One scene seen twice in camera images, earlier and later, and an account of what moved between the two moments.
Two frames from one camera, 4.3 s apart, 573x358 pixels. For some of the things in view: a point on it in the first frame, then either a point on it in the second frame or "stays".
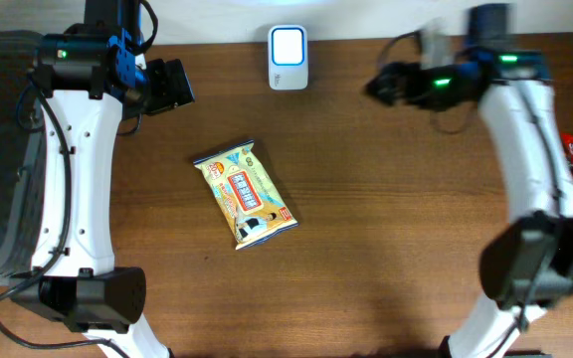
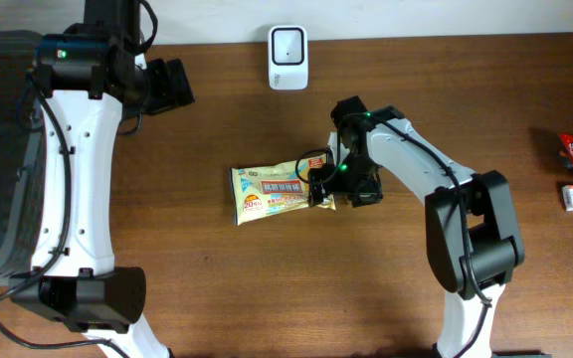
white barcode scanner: (287, 54) stays
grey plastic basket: (4, 158) stays
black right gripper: (396, 82) to (317, 186)
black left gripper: (178, 85) stays
